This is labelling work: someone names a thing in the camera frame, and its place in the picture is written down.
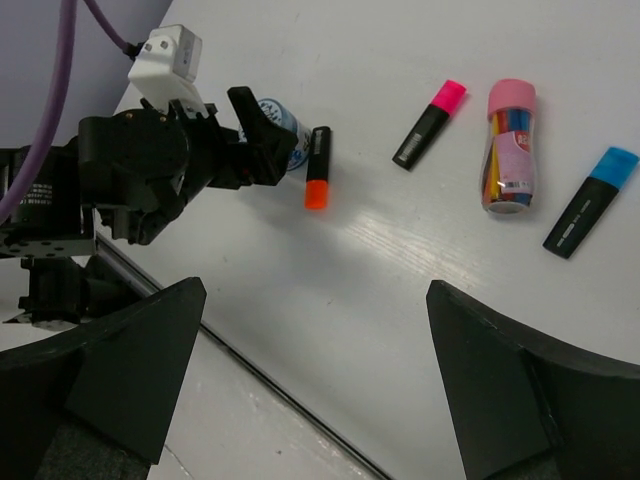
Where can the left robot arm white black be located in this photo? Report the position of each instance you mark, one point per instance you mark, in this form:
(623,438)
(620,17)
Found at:
(56,242)

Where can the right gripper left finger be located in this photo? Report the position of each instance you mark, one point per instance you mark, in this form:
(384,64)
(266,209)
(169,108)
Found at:
(97,401)

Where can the blue highlighter marker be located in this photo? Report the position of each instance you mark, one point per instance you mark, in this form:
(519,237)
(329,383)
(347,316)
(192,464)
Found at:
(591,201)

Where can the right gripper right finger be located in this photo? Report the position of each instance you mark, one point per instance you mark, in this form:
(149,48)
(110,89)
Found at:
(525,405)

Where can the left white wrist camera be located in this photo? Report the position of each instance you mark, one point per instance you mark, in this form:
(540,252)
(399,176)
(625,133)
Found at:
(166,68)

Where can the orange highlighter marker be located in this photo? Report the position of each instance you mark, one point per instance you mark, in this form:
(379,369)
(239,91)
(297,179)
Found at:
(317,178)

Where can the pink highlighter marker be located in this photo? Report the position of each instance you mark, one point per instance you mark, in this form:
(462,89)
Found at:
(430,124)

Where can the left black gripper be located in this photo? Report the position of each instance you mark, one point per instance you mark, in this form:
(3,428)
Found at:
(141,168)

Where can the pink-capped tube of pens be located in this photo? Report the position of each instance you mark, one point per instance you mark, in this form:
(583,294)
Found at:
(507,182)

